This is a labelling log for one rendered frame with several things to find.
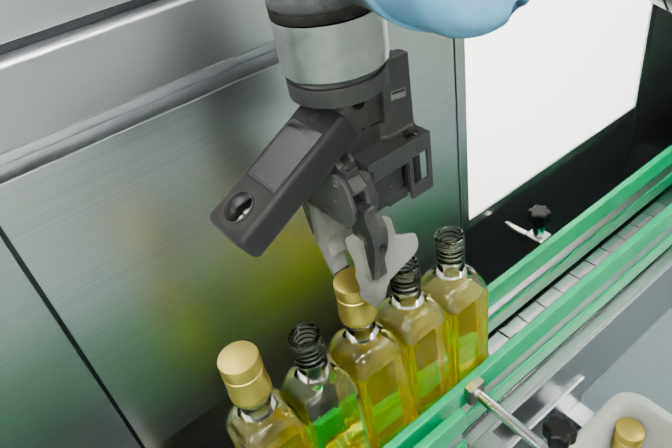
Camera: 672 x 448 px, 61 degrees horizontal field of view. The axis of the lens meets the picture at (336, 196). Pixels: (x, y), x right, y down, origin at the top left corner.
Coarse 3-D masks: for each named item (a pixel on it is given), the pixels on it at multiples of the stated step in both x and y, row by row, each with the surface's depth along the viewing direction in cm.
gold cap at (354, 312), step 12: (336, 276) 51; (348, 276) 50; (336, 288) 49; (348, 288) 49; (336, 300) 51; (348, 300) 49; (360, 300) 49; (348, 312) 50; (360, 312) 50; (372, 312) 51; (348, 324) 51; (360, 324) 51
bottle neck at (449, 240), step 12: (444, 228) 56; (456, 228) 56; (444, 240) 57; (456, 240) 55; (444, 252) 55; (456, 252) 55; (444, 264) 56; (456, 264) 56; (444, 276) 57; (456, 276) 57
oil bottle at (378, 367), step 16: (336, 336) 55; (384, 336) 54; (336, 352) 54; (352, 352) 53; (368, 352) 52; (384, 352) 53; (400, 352) 54; (352, 368) 53; (368, 368) 52; (384, 368) 54; (400, 368) 55; (368, 384) 53; (384, 384) 55; (400, 384) 57; (368, 400) 54; (384, 400) 56; (400, 400) 58; (368, 416) 56; (384, 416) 57; (400, 416) 59; (384, 432) 59
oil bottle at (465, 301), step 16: (432, 272) 59; (432, 288) 58; (448, 288) 57; (464, 288) 57; (480, 288) 58; (448, 304) 57; (464, 304) 57; (480, 304) 59; (448, 320) 58; (464, 320) 59; (480, 320) 61; (448, 336) 60; (464, 336) 60; (480, 336) 62; (464, 352) 61; (480, 352) 64; (464, 368) 63
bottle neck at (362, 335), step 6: (372, 324) 52; (348, 330) 53; (354, 330) 52; (360, 330) 52; (366, 330) 52; (372, 330) 52; (348, 336) 53; (354, 336) 52; (360, 336) 52; (366, 336) 52; (372, 336) 53; (354, 342) 53; (360, 342) 53; (366, 342) 53
